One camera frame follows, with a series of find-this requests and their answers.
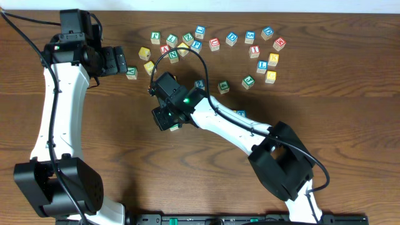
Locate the yellow K block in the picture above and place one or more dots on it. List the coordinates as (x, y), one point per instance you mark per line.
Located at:
(273, 59)

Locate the green V block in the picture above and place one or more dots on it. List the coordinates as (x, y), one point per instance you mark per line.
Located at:
(132, 73)

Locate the blue D block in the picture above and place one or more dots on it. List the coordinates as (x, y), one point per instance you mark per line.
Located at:
(231, 39)

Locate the red M block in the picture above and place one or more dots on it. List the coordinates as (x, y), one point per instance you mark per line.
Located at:
(279, 44)

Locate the yellow block lower left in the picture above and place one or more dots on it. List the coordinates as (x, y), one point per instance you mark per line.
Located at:
(149, 67)

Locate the blue T block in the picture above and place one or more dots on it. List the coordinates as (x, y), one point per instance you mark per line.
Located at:
(241, 112)

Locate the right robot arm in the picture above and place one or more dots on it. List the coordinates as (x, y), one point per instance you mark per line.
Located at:
(281, 162)

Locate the green R block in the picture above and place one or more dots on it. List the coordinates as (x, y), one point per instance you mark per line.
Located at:
(174, 127)

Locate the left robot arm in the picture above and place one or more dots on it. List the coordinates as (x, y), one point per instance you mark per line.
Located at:
(56, 181)

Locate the blue block top centre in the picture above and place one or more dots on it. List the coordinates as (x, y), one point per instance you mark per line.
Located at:
(200, 32)

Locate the red U block upper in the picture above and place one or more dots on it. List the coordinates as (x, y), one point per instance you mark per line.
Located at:
(214, 44)

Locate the red I block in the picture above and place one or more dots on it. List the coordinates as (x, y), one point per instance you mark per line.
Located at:
(254, 51)

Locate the blue S block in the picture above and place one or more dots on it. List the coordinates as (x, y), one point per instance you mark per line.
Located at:
(250, 37)

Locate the green L block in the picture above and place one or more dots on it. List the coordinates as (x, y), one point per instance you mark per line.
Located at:
(172, 40)

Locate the green N block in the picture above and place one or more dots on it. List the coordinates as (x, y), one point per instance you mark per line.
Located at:
(173, 57)

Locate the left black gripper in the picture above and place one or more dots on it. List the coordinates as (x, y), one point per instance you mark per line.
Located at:
(115, 60)

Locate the red A block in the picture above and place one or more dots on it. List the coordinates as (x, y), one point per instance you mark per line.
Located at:
(164, 50)

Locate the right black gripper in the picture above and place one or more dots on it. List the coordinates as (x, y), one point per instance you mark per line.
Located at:
(158, 113)

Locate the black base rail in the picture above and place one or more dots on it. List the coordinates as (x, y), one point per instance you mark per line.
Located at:
(269, 219)

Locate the green 4 block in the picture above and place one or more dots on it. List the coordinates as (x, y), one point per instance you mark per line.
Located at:
(223, 87)

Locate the blue L block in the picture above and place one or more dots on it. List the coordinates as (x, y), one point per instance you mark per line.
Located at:
(262, 67)

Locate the green Z block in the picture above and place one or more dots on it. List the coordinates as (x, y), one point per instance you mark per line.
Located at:
(188, 39)

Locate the yellow block near N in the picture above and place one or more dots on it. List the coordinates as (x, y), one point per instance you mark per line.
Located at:
(183, 49)

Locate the yellow block far left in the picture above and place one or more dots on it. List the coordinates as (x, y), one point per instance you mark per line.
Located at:
(144, 53)

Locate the green J block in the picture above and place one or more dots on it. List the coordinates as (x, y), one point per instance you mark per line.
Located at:
(248, 82)

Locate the blue P block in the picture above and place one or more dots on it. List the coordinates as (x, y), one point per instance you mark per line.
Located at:
(196, 46)

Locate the yellow G block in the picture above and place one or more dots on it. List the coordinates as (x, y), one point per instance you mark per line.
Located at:
(270, 77)

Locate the blue 2 block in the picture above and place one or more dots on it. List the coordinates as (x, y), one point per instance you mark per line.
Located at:
(200, 84)

